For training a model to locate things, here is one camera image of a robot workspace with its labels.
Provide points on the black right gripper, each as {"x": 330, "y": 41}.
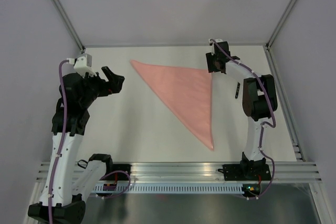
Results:
{"x": 210, "y": 58}

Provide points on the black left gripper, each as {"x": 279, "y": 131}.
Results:
{"x": 115, "y": 82}

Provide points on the pink satin napkin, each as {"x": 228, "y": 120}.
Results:
{"x": 187, "y": 92}

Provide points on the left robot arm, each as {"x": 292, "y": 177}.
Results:
{"x": 62, "y": 199}

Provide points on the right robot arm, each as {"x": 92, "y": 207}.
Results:
{"x": 259, "y": 102}

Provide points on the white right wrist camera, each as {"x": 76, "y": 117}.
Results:
{"x": 212, "y": 43}

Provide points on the left aluminium frame post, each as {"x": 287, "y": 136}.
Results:
{"x": 68, "y": 24}

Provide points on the aluminium frame post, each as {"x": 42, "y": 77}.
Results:
{"x": 68, "y": 24}
{"x": 285, "y": 15}

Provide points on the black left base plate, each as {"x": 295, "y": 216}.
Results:
{"x": 119, "y": 176}

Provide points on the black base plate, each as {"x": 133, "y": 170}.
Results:
{"x": 119, "y": 176}
{"x": 234, "y": 172}

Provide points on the white slotted cable duct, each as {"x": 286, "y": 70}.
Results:
{"x": 185, "y": 188}

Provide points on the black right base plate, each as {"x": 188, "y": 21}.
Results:
{"x": 234, "y": 172}

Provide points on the right aluminium frame post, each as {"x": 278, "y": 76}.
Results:
{"x": 285, "y": 15}

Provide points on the aluminium front rail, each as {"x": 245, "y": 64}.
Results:
{"x": 219, "y": 172}

